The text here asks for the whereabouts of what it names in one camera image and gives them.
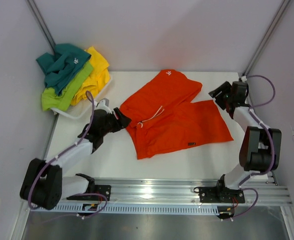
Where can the yellow shorts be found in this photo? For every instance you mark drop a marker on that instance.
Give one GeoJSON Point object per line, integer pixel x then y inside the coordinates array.
{"type": "Point", "coordinates": [97, 79]}

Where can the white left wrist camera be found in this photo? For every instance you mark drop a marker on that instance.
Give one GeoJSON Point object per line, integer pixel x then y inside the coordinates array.
{"type": "Point", "coordinates": [103, 105]}

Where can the teal shorts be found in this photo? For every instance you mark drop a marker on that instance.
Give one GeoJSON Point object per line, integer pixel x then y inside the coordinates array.
{"type": "Point", "coordinates": [62, 66]}

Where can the lime green shorts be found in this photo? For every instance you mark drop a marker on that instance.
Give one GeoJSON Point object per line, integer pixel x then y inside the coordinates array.
{"type": "Point", "coordinates": [49, 99]}

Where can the aluminium frame post left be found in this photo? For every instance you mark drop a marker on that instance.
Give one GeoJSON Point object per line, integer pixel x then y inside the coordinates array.
{"type": "Point", "coordinates": [41, 23]}

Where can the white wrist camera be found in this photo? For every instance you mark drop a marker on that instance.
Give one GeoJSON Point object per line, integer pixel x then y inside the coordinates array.
{"type": "Point", "coordinates": [243, 79]}
{"type": "Point", "coordinates": [103, 105]}

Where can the white slotted cable duct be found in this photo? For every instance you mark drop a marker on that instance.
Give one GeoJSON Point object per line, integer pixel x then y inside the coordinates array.
{"type": "Point", "coordinates": [119, 208]}

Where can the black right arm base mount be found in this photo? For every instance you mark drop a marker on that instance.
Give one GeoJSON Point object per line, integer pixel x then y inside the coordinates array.
{"type": "Point", "coordinates": [219, 193]}

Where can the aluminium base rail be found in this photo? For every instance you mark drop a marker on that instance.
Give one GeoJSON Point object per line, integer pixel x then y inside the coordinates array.
{"type": "Point", "coordinates": [180, 192]}

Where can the white perforated plastic basket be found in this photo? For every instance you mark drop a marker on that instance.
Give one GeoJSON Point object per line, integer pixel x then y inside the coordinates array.
{"type": "Point", "coordinates": [77, 111]}

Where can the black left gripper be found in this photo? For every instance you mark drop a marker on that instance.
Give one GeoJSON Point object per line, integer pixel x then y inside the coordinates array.
{"type": "Point", "coordinates": [123, 120]}

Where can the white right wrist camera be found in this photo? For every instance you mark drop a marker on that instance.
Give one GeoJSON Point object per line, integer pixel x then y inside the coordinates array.
{"type": "Point", "coordinates": [243, 79]}

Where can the aluminium frame post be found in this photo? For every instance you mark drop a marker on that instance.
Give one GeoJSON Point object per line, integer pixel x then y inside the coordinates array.
{"type": "Point", "coordinates": [41, 23]}
{"type": "Point", "coordinates": [276, 20]}

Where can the aluminium frame post right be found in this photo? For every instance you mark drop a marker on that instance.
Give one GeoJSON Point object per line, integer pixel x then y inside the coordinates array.
{"type": "Point", "coordinates": [276, 20]}

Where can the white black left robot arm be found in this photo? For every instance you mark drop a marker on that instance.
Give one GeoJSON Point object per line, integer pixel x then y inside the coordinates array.
{"type": "Point", "coordinates": [44, 183]}

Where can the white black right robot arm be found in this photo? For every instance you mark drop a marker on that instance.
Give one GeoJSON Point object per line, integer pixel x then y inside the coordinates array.
{"type": "Point", "coordinates": [260, 149]}

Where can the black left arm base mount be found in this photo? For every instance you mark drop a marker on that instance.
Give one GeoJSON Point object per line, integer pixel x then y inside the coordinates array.
{"type": "Point", "coordinates": [96, 191]}

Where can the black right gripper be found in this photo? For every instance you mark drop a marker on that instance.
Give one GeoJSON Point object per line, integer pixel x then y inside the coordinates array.
{"type": "Point", "coordinates": [224, 87]}

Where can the orange shorts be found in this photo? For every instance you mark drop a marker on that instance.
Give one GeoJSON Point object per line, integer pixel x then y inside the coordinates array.
{"type": "Point", "coordinates": [165, 119]}

